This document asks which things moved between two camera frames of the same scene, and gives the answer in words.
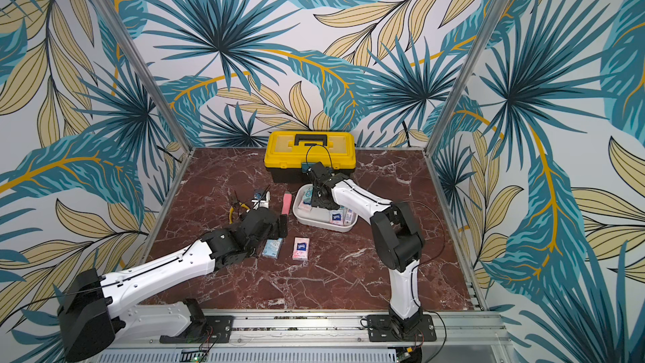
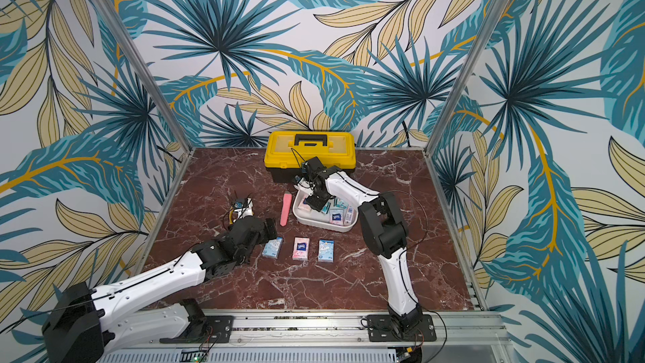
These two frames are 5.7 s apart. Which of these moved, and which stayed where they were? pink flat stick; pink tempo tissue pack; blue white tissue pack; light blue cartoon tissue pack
Moved: blue white tissue pack
Stayed: pink flat stick; pink tempo tissue pack; light blue cartoon tissue pack
